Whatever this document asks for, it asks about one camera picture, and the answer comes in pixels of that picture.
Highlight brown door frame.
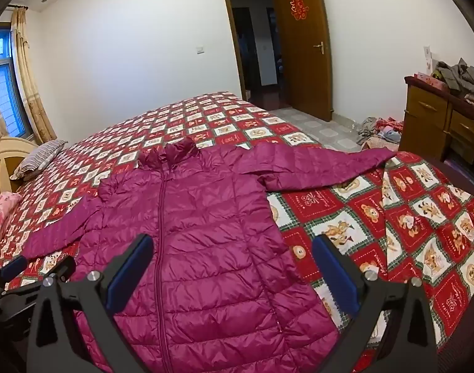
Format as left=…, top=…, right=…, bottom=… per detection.
left=221, top=0, right=278, bottom=104

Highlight wooden dresser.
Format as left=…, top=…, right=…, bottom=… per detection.
left=400, top=76, right=474, bottom=172

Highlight grey clothes pile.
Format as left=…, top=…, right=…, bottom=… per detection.
left=431, top=58, right=474, bottom=105

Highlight window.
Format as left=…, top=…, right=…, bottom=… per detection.
left=0, top=27, right=31, bottom=138

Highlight striped pillow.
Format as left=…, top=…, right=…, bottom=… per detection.
left=10, top=140, right=69, bottom=181

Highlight red printed bed quilt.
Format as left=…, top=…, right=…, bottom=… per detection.
left=0, top=91, right=474, bottom=373

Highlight mixed floor clothes pile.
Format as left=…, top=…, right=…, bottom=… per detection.
left=355, top=117, right=405, bottom=152

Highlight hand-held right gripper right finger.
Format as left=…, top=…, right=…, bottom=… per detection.
left=312, top=234, right=441, bottom=373

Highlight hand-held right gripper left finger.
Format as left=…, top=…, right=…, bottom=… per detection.
left=25, top=234, right=156, bottom=373

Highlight beige curtain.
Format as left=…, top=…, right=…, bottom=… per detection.
left=10, top=7, right=58, bottom=145

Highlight brown wooden door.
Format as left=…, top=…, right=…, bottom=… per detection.
left=275, top=0, right=335, bottom=122

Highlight pink box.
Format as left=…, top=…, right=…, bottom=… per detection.
left=413, top=73, right=451, bottom=93

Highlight cream wooden headboard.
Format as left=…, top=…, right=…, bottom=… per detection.
left=0, top=137, right=39, bottom=195

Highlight magenta down jacket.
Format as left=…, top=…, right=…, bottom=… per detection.
left=21, top=137, right=397, bottom=373

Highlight red paper door decoration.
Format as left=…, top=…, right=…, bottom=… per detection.
left=290, top=0, right=308, bottom=20

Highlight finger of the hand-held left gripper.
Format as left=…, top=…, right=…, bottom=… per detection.
left=43, top=255, right=77, bottom=281
left=0, top=257, right=29, bottom=283

